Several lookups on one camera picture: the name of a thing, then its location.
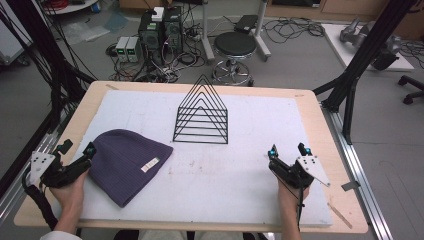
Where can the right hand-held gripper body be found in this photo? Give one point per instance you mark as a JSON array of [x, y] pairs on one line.
[[295, 175]]

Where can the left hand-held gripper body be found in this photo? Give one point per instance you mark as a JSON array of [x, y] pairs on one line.
[[61, 173]]

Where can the purple knit beanie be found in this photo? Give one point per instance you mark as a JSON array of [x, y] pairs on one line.
[[126, 165]]

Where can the person's right hand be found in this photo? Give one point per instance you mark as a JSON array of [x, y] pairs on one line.
[[288, 196]]

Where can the person's left hand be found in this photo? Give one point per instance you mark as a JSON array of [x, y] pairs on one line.
[[70, 196]]

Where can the wooden table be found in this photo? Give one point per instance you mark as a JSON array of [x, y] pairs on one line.
[[340, 140]]

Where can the grey tape piece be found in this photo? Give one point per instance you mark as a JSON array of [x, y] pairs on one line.
[[350, 186]]

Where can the thin wooden stick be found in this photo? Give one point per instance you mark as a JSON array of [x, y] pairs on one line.
[[340, 215]]

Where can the person's white sleeve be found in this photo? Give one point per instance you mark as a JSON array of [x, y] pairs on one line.
[[61, 236]]

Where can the white foam mat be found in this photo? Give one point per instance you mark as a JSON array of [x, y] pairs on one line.
[[216, 183]]

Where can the grey power supply unit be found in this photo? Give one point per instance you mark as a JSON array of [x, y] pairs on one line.
[[121, 49], [134, 49]]

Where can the white platform board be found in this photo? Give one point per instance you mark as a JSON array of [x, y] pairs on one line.
[[340, 46]]

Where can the black round stool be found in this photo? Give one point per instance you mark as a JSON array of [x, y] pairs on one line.
[[235, 45]]

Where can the white equipment case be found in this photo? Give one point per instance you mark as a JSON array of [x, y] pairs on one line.
[[11, 43]]

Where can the white stand leg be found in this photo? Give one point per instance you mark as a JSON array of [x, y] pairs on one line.
[[261, 36], [206, 36]]

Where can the clear plastic sheet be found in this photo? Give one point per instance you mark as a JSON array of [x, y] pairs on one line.
[[96, 28]]

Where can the black office chair base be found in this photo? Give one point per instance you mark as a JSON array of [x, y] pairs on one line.
[[411, 88]]

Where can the black computer tower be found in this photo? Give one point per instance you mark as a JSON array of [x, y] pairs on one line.
[[150, 36], [173, 31]]

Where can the black flat box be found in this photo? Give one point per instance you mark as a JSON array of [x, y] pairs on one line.
[[246, 24]]

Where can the white round table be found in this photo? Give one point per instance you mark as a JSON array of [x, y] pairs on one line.
[[71, 6]]

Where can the small white box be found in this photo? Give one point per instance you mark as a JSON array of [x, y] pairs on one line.
[[158, 14]]

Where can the aluminium rail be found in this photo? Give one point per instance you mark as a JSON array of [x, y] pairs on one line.
[[358, 173], [20, 186]]

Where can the black metal frame stand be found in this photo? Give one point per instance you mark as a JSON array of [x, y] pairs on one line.
[[363, 60], [50, 56]]

